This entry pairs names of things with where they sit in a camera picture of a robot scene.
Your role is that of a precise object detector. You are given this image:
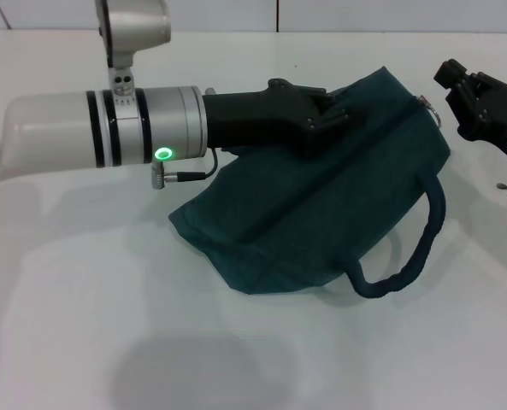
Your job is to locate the dark teal insulated lunch bag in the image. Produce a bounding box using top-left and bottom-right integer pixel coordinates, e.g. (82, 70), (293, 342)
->
(168, 66), (452, 300)

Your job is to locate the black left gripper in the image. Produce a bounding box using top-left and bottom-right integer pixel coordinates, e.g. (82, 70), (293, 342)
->
(201, 78), (366, 160)

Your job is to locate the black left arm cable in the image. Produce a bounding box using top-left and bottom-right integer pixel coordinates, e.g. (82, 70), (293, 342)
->
(150, 147), (220, 190)

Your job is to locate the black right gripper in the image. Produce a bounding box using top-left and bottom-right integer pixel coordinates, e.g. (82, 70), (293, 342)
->
(432, 58), (507, 167)

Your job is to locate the metal zipper pull ring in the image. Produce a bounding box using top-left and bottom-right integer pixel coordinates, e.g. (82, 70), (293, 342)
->
(416, 93), (445, 128)

